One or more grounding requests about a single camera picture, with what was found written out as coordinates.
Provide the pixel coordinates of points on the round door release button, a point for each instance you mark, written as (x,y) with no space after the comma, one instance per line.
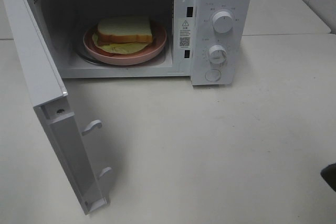
(213,75)

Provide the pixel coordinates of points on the pink round plate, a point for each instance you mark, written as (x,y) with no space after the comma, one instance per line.
(147,53)

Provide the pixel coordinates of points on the white bread sandwich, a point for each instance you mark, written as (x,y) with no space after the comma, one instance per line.
(123,35)

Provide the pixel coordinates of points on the white microwave door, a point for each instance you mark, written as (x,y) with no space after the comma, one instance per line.
(48,95)

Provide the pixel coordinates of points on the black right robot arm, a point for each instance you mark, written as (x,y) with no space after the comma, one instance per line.
(329,175)

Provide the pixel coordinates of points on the lower white timer knob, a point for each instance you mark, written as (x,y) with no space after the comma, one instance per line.
(217,54)

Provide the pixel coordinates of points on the white microwave oven body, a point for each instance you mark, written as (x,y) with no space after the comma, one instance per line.
(188,23)

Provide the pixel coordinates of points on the upper white control knob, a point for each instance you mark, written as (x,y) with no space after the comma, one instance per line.
(222,21)

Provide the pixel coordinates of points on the glass microwave turntable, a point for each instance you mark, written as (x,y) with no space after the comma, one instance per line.
(163,59)

